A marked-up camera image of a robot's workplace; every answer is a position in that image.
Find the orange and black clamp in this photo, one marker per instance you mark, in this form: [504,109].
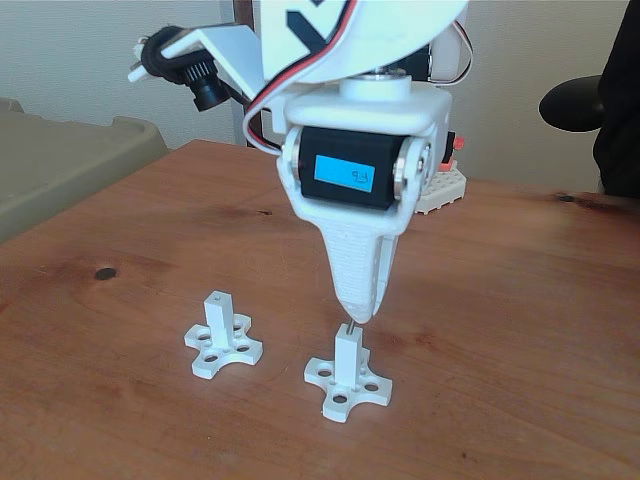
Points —
[457,144]

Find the brown wooden strip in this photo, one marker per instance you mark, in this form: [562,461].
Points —
[244,10]

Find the black chair armrest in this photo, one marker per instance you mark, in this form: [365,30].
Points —
[570,105]

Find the person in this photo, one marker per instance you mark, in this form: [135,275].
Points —
[622,100]

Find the olive plastic bin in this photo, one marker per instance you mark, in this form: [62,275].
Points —
[60,160]

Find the white studded base plate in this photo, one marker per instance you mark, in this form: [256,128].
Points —
[445,190]

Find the white cross-base post stand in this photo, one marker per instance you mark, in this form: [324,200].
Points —
[218,320]
[347,355]

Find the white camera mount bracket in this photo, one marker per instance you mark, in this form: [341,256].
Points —
[225,45]

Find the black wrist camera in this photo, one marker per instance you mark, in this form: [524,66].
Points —
[207,92]

